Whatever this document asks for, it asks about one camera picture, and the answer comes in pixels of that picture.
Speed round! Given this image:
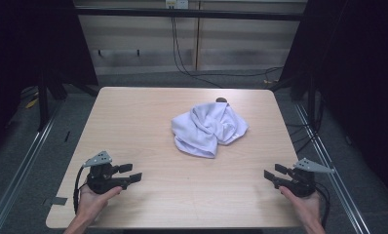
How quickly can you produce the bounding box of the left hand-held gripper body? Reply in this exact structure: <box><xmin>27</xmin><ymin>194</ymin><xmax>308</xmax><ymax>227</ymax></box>
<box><xmin>82</xmin><ymin>150</ymin><xmax>132</xmax><ymax>195</ymax></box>

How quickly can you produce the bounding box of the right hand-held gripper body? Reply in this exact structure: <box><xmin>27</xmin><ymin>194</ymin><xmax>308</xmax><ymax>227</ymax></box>
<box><xmin>273</xmin><ymin>157</ymin><xmax>335</xmax><ymax>198</ymax></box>

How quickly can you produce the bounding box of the white printed towel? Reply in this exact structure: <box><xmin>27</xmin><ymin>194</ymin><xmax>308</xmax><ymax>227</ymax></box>
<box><xmin>171</xmin><ymin>101</ymin><xmax>250</xmax><ymax>160</ymax></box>

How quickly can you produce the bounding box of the person's right hand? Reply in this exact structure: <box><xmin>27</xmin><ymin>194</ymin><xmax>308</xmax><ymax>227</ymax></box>
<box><xmin>278</xmin><ymin>185</ymin><xmax>322</xmax><ymax>225</ymax></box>

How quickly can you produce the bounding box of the person's left hand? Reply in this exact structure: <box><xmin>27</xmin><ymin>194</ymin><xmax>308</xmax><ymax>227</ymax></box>
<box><xmin>76</xmin><ymin>185</ymin><xmax>123</xmax><ymax>225</ymax></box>

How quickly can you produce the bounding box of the grey tape piece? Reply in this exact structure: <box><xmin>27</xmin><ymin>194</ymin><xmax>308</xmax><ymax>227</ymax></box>
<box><xmin>50</xmin><ymin>196</ymin><xmax>69</xmax><ymax>207</ymax></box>

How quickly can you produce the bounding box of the yellow object on floor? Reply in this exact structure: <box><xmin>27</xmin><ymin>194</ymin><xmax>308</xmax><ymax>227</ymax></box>
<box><xmin>24</xmin><ymin>97</ymin><xmax>40</xmax><ymax>110</ymax></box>

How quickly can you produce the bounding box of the black curtain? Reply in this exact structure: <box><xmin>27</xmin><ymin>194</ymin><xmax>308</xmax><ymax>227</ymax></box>
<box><xmin>279</xmin><ymin>0</ymin><xmax>388</xmax><ymax>207</ymax></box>
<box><xmin>0</xmin><ymin>0</ymin><xmax>99</xmax><ymax>160</ymax></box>

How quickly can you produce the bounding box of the left hand-held gripper black cable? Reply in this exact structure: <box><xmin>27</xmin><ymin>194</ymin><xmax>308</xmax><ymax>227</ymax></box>
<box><xmin>72</xmin><ymin>165</ymin><xmax>88</xmax><ymax>215</ymax></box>

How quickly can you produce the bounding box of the hand-held gripper black cable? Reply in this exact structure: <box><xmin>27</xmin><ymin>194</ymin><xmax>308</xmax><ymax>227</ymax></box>
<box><xmin>72</xmin><ymin>165</ymin><xmax>88</xmax><ymax>215</ymax></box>
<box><xmin>313</xmin><ymin>181</ymin><xmax>331</xmax><ymax>228</ymax></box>

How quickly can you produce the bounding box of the right hand-held gripper black cable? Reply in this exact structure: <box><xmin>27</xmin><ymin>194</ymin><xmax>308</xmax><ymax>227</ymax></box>
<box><xmin>313</xmin><ymin>181</ymin><xmax>331</xmax><ymax>228</ymax></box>

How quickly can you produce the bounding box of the aluminium floor rail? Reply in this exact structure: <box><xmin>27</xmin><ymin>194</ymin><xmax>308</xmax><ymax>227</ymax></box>
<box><xmin>0</xmin><ymin>103</ymin><xmax>64</xmax><ymax>234</ymax></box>
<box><xmin>293</xmin><ymin>101</ymin><xmax>372</xmax><ymax>234</ymax></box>

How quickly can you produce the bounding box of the bundle of black cables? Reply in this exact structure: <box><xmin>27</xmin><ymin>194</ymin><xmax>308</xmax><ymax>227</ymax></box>
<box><xmin>285</xmin><ymin>91</ymin><xmax>325</xmax><ymax>154</ymax></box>

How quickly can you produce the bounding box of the black floor cable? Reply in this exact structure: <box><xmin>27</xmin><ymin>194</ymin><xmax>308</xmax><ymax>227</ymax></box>
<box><xmin>190</xmin><ymin>65</ymin><xmax>285</xmax><ymax>79</ymax></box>

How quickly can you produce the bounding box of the black hanging wall cable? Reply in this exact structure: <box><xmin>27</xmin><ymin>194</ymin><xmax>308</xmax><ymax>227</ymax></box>
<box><xmin>171</xmin><ymin>16</ymin><xmax>223</xmax><ymax>89</ymax></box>

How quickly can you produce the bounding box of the black horizontal frame bar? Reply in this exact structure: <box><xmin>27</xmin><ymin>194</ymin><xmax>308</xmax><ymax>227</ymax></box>
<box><xmin>74</xmin><ymin>7</ymin><xmax>304</xmax><ymax>22</ymax></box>

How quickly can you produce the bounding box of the white wall socket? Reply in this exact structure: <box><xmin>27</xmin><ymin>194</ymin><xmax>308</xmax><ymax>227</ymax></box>
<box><xmin>165</xmin><ymin>0</ymin><xmax>190</xmax><ymax>10</ymax></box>

